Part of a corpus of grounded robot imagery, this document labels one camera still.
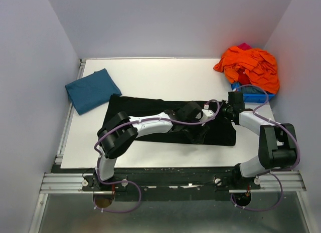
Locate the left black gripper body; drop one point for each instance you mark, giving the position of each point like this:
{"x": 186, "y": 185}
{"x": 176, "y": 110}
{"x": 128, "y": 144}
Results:
{"x": 192, "y": 131}

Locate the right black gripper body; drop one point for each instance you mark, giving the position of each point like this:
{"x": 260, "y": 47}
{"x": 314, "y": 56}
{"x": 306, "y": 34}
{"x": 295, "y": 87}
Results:
{"x": 226, "y": 108}

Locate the black t-shirt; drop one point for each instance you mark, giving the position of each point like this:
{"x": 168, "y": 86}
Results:
{"x": 221, "y": 131}

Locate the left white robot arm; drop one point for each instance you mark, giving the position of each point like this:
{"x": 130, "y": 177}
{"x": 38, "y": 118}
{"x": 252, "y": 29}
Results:
{"x": 117, "y": 135}

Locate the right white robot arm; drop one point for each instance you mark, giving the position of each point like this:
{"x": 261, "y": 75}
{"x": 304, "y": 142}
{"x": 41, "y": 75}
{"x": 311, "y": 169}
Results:
{"x": 277, "y": 146}

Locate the blue plastic bin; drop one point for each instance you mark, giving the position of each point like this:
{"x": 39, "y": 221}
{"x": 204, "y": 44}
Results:
{"x": 249, "y": 98}

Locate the grey t-shirt in bin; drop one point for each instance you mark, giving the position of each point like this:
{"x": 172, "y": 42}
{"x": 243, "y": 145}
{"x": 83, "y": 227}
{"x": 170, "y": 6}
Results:
{"x": 253, "y": 90}

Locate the red t-shirt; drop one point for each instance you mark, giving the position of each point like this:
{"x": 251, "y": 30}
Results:
{"x": 243, "y": 79}

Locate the orange t-shirt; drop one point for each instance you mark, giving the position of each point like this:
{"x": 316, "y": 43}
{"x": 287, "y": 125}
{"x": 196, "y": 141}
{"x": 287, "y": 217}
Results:
{"x": 258, "y": 64}

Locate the pink t-shirt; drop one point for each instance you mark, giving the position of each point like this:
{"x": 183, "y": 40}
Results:
{"x": 244, "y": 46}

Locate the folded teal t-shirt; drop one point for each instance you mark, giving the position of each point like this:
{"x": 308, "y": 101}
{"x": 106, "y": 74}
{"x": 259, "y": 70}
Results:
{"x": 91, "y": 91}

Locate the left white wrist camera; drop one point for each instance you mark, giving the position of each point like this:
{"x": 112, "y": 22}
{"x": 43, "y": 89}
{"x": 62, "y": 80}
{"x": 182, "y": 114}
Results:
{"x": 207, "y": 114}

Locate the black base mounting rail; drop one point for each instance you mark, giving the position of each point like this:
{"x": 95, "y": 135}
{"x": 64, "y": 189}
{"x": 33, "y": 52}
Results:
{"x": 171, "y": 184}

